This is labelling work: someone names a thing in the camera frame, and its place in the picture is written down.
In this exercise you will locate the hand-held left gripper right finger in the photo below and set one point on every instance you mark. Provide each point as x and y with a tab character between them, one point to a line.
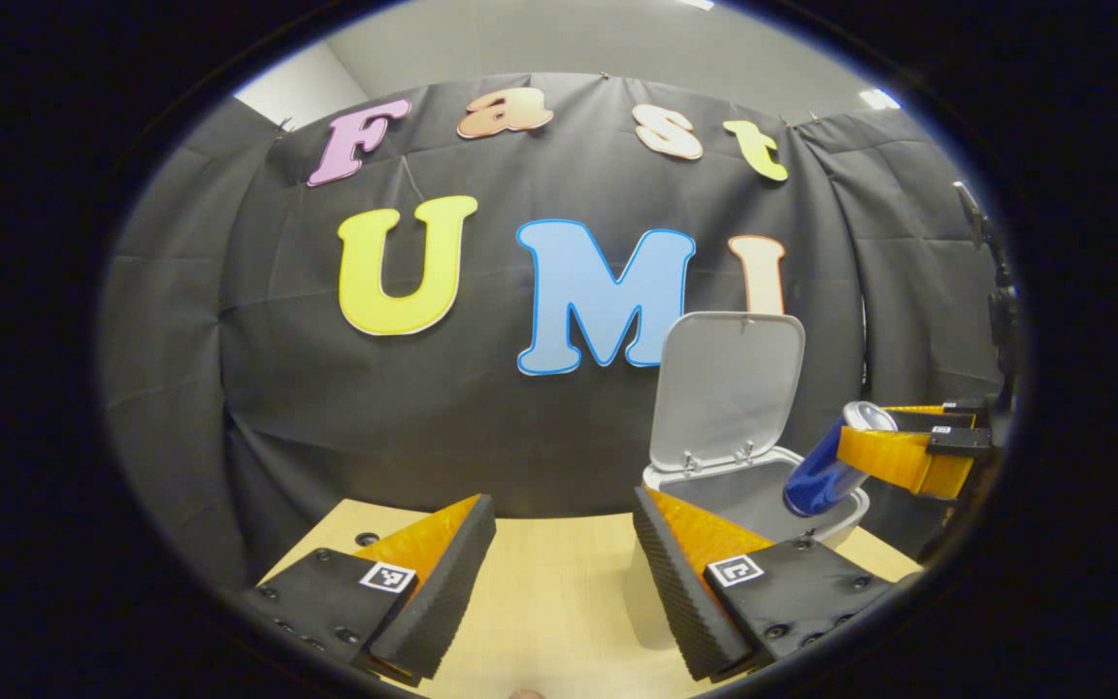
675	592

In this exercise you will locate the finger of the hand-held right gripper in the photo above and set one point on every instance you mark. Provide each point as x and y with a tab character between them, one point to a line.
918	419
884	454

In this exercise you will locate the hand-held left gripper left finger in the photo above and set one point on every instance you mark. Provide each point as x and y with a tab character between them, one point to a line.
447	592

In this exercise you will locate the blue pop can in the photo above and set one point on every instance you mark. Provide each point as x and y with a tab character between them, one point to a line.
826	471

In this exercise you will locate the white desktop garbage bin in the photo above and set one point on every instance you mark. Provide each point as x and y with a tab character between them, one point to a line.
724	388

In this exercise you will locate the light wooden desktop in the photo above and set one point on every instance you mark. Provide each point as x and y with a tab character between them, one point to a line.
549	592

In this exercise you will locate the black backdrop cloth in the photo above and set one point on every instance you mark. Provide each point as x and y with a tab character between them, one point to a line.
326	417

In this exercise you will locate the ceiling light panel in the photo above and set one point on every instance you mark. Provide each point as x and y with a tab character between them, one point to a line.
879	98
697	4

